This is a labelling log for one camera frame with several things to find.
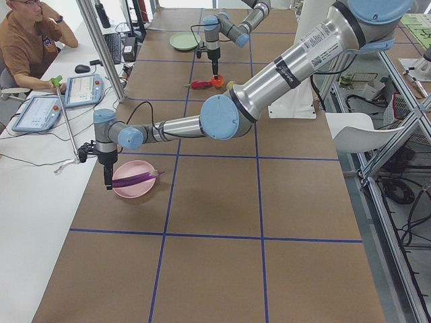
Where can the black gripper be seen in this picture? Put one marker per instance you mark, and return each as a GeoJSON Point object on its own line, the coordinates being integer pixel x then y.
{"type": "Point", "coordinates": [107, 160]}
{"type": "Point", "coordinates": [213, 54]}

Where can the purple eggplant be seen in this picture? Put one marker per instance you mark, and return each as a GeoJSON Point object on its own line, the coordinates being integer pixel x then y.
{"type": "Point", "coordinates": [136, 179]}

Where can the red tomato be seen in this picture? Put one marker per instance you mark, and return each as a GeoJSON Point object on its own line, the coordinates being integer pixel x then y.
{"type": "Point", "coordinates": [217, 81]}

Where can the peach fruit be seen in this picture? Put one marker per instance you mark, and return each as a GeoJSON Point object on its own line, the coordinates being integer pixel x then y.
{"type": "Point", "coordinates": [230, 85]}

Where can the red chili pepper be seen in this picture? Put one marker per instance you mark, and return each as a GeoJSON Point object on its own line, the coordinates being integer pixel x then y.
{"type": "Point", "coordinates": [199, 84]}

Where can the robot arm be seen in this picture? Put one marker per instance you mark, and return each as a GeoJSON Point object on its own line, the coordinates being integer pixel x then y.
{"type": "Point", "coordinates": [349, 26]}
{"type": "Point", "coordinates": [239, 34]}

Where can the pink plate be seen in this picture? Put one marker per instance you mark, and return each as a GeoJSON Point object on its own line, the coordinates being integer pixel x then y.
{"type": "Point", "coordinates": [131, 168]}

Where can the light green plate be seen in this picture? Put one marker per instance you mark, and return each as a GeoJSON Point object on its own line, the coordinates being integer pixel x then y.
{"type": "Point", "coordinates": [185, 41]}

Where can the far teach pendant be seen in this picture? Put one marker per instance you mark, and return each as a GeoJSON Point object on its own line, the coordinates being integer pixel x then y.
{"type": "Point", "coordinates": [83, 90]}

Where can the teach pendant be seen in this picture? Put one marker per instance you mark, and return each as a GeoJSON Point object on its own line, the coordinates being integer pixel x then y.
{"type": "Point", "coordinates": [83, 90]}
{"type": "Point", "coordinates": [40, 114]}

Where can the near teach pendant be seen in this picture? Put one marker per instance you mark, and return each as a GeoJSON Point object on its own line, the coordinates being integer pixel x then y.
{"type": "Point", "coordinates": [40, 114]}

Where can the black keyboard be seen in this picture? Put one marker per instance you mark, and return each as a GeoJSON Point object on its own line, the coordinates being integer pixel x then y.
{"type": "Point", "coordinates": [113, 42]}

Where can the black computer mouse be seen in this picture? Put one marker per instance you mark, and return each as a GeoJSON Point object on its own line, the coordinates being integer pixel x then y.
{"type": "Point", "coordinates": [82, 69]}

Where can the white plastic chair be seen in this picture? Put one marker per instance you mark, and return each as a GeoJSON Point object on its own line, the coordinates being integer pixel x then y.
{"type": "Point", "coordinates": [355, 132]}

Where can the seated person brown shirt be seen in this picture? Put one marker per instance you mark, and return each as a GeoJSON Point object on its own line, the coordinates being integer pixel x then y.
{"type": "Point", "coordinates": [29, 34]}

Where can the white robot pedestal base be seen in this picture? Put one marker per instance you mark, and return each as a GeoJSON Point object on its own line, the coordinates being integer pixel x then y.
{"type": "Point", "coordinates": [298, 103]}

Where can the aluminium frame post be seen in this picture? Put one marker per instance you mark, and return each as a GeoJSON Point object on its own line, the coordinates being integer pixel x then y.
{"type": "Point", "coordinates": [89, 16]}

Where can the green handled grabber stick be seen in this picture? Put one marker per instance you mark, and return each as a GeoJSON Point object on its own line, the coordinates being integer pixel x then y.
{"type": "Point", "coordinates": [67, 124]}

